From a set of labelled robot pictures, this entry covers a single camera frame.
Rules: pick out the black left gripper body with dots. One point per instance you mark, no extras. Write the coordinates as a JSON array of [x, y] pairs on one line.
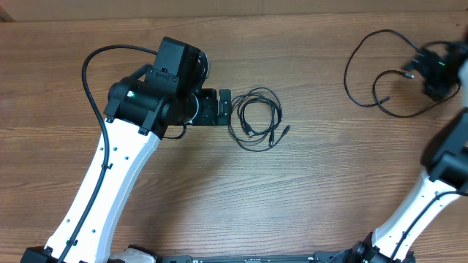
[[205, 115]]

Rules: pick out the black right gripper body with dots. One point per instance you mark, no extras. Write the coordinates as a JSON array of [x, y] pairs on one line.
[[433, 77]]

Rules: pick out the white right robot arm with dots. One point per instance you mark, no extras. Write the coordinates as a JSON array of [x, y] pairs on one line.
[[443, 178]]

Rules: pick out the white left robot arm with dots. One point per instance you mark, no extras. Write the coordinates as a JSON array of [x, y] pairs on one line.
[[140, 108]]

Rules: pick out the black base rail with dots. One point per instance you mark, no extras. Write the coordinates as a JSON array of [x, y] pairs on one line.
[[317, 257]]

